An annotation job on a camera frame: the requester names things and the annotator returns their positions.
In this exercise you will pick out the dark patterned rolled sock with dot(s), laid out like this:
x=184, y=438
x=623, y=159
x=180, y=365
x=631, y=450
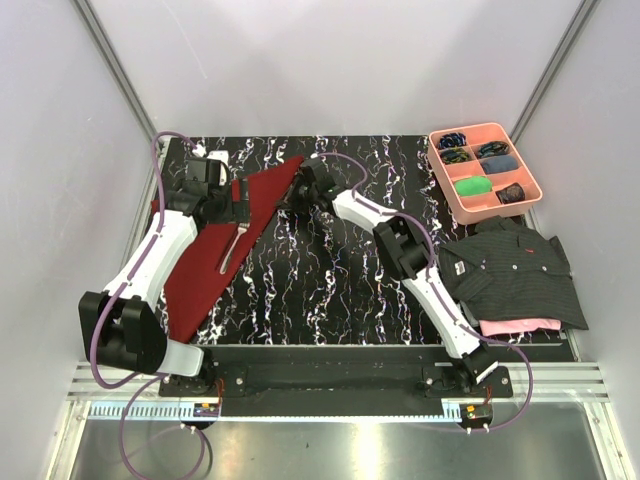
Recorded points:
x=511, y=194

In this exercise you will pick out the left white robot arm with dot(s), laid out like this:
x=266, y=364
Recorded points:
x=119, y=326

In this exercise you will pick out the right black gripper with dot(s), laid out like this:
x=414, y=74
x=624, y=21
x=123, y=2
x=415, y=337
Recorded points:
x=290, y=203

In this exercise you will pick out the black blue rolled sock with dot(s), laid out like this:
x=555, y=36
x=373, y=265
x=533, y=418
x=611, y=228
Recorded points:
x=452, y=140

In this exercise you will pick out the red cloth napkin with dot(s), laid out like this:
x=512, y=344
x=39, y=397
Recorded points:
x=195, y=285

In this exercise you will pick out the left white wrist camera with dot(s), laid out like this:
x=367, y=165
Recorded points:
x=218, y=155

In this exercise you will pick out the dark striped folded shirt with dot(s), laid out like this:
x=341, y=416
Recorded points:
x=506, y=271

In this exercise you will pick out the pink divided organizer tray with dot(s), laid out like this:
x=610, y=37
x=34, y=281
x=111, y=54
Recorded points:
x=473, y=209

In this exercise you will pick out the silver metal fork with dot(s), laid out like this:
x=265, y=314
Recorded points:
x=241, y=229

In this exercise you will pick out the black marble pattern mat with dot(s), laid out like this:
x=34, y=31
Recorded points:
x=312, y=279

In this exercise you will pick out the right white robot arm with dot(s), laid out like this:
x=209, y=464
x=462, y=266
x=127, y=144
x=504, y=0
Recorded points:
x=407, y=255

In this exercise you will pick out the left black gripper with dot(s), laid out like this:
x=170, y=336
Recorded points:
x=236, y=211

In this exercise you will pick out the black green rolled sock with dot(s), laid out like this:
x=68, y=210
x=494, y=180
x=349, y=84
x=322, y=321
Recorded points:
x=454, y=155

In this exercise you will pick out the navy patterned rolled sock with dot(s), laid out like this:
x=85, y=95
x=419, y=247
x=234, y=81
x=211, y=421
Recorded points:
x=492, y=149

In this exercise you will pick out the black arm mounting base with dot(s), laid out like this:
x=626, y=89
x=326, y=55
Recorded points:
x=242, y=371

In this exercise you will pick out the pink folded garment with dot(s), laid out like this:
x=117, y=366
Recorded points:
x=517, y=326

